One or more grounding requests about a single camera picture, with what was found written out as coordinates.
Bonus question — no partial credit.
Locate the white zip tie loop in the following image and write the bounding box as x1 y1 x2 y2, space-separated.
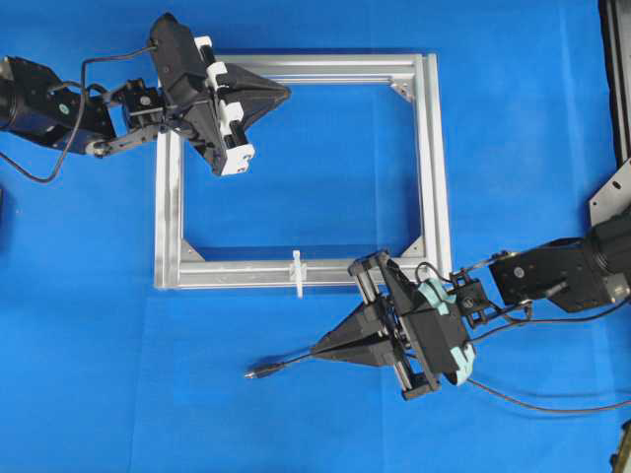
289 249 308 299

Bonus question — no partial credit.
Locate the dark object bottom right corner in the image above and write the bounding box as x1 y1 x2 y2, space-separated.
609 420 631 473

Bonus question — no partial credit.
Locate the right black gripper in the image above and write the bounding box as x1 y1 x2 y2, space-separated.
311 250 476 400

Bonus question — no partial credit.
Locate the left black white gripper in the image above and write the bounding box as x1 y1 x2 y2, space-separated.
148 13 291 176

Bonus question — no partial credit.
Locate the black rail at right edge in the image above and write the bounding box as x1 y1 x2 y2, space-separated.
598 0 630 169

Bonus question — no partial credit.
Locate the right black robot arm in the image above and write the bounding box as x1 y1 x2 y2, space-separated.
310 212 630 399

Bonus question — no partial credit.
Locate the black USB cable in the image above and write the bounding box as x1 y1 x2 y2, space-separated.
244 347 631 413

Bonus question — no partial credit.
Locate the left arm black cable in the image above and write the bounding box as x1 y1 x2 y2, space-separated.
0 42 164 185

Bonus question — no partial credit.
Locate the aluminium extrusion frame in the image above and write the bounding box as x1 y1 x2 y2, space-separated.
154 53 452 290

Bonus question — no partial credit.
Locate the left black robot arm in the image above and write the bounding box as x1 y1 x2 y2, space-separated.
1 13 291 176

